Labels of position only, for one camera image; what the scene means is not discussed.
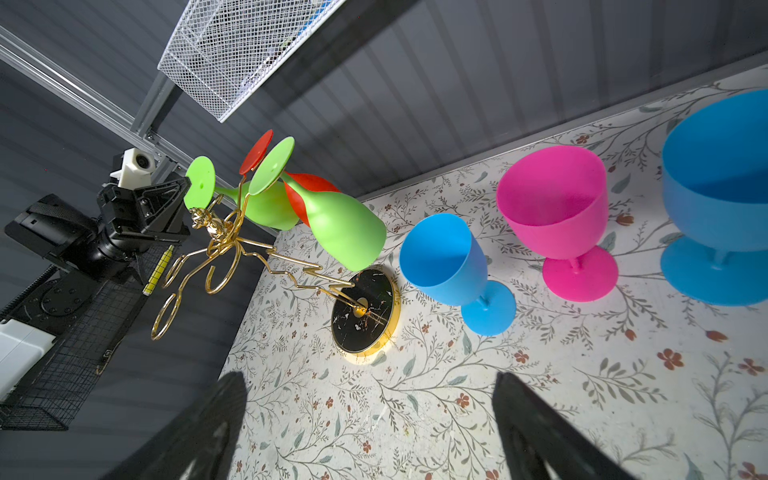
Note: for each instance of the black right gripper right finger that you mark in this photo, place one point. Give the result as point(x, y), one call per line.
point(537, 440)

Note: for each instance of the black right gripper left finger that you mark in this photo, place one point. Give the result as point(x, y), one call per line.
point(199, 443)

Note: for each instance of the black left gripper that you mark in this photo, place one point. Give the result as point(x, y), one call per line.
point(133, 220)

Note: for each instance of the green wine glass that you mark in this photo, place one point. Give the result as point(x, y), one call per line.
point(344, 227)
point(270, 208)

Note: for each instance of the blue wine glass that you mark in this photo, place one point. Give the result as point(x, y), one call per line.
point(714, 187)
point(441, 257)

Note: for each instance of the pink wine glass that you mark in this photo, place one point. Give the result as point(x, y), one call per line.
point(556, 202)

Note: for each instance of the red wine glass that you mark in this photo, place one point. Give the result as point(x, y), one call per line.
point(255, 158)

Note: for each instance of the gold wine glass rack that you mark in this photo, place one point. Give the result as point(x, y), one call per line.
point(366, 309)

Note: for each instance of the yellow marker in basket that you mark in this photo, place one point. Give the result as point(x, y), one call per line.
point(159, 269)

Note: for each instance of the black wire basket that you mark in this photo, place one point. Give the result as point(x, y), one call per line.
point(66, 348)

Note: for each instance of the white wire mesh basket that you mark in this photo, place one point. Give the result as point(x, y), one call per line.
point(221, 52)

